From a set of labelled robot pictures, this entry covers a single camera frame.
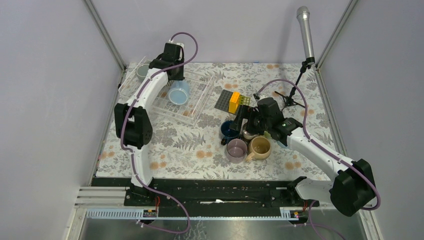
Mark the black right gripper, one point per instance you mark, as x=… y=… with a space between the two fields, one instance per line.
x=247 y=112

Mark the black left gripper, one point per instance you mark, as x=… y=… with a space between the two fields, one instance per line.
x=179 y=76

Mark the beige ceramic teapot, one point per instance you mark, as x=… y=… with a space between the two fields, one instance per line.
x=259 y=149

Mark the light blue cup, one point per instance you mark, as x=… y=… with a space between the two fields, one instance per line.
x=179 y=92

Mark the dark blue mug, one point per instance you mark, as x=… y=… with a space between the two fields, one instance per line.
x=227 y=133

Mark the mauve pink cup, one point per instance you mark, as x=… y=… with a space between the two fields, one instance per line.
x=236 y=151

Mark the cream brown steel tumbler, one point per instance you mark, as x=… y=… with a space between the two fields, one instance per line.
x=248 y=136

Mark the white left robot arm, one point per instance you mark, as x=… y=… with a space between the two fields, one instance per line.
x=132 y=123

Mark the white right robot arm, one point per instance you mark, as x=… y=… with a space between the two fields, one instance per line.
x=351 y=184

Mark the green lattice lego piece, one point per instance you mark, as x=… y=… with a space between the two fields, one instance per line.
x=244 y=100

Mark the grey ceramic cup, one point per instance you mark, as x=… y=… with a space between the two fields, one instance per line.
x=142 y=71

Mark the yellow lego block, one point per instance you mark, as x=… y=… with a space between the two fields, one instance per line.
x=234 y=102

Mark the grey lego baseplate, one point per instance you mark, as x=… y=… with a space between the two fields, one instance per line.
x=223 y=101

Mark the floral table mat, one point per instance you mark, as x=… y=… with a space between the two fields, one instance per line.
x=183 y=151

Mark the silver microphone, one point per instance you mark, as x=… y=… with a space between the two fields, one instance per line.
x=303 y=18

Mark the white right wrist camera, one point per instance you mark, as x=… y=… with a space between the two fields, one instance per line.
x=259 y=97

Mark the white wire dish rack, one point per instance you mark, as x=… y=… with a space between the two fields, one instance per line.
x=201 y=88

